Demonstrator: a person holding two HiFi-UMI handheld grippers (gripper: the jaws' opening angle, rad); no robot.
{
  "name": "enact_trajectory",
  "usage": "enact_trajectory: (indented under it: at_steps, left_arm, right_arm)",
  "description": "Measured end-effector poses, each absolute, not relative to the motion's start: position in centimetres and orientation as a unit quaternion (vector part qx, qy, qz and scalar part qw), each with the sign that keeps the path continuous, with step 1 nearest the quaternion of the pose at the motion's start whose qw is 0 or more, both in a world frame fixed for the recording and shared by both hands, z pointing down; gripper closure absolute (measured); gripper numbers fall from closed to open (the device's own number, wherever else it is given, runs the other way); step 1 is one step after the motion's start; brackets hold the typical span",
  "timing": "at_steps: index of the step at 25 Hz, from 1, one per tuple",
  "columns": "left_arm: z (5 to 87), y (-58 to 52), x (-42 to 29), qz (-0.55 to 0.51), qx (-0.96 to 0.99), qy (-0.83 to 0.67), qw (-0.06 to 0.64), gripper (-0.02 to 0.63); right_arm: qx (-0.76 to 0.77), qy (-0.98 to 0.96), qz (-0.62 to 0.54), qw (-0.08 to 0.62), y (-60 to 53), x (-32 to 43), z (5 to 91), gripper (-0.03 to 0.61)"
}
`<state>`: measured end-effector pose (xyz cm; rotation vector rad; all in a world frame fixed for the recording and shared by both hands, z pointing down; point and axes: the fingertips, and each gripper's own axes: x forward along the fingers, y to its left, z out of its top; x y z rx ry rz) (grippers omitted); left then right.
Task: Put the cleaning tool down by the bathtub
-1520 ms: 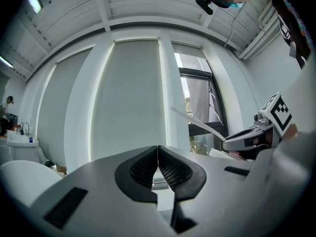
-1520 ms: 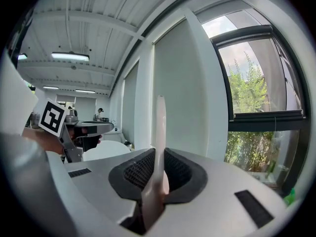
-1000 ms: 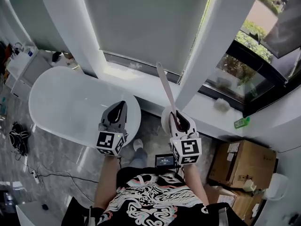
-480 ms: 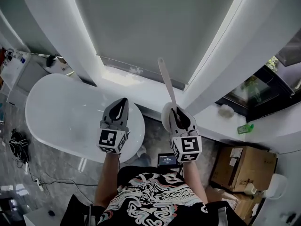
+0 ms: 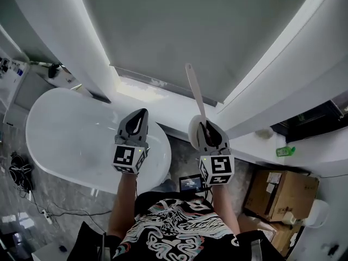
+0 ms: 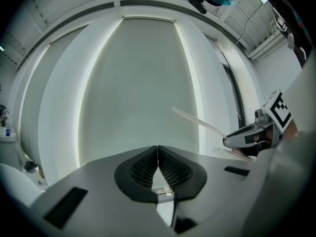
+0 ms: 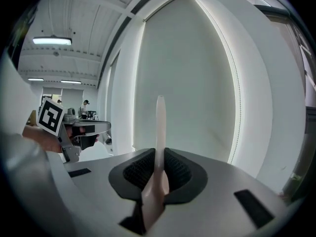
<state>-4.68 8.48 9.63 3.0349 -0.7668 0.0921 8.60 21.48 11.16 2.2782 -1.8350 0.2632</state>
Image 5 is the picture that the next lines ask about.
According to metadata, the white freestanding bathtub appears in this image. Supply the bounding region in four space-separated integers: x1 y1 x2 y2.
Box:
25 87 172 195

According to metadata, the person's left forearm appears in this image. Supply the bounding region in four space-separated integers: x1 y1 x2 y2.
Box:
108 172 138 239

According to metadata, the white shelf with small items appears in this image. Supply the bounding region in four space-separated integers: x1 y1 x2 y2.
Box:
0 53 30 111

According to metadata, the large brown cardboard box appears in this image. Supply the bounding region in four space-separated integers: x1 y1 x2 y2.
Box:
243 169 320 222

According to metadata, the black faucet fixture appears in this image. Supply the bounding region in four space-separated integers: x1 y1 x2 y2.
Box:
47 63 62 79

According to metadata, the flat brown cardboard box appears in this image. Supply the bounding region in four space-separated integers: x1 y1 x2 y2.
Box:
255 220 303 256

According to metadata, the white round bin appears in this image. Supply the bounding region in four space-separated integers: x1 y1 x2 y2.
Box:
303 198 331 228

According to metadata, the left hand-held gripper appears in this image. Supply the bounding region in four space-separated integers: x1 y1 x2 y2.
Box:
111 108 151 175

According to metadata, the black patterned shirt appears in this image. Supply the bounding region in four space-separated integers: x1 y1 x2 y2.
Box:
108 191 275 261

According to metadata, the white long-handled cleaning tool brush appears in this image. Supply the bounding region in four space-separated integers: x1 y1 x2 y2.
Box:
185 63 210 150

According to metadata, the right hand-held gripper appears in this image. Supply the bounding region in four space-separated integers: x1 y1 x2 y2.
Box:
195 120 235 186

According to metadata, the grey roller blind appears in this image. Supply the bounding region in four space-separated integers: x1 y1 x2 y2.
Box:
76 0 324 106

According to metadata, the bundle of black cables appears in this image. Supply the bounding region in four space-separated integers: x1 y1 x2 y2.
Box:
8 151 35 193

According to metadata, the white power strip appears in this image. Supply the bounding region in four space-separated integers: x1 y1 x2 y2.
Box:
40 209 54 225

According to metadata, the green plastic bottle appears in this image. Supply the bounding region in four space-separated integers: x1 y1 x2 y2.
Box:
275 145 296 157

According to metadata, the person's right forearm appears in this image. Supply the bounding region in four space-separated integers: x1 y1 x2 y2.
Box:
210 184 241 237

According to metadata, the small black display device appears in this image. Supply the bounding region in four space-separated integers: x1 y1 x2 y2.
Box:
178 173 204 192

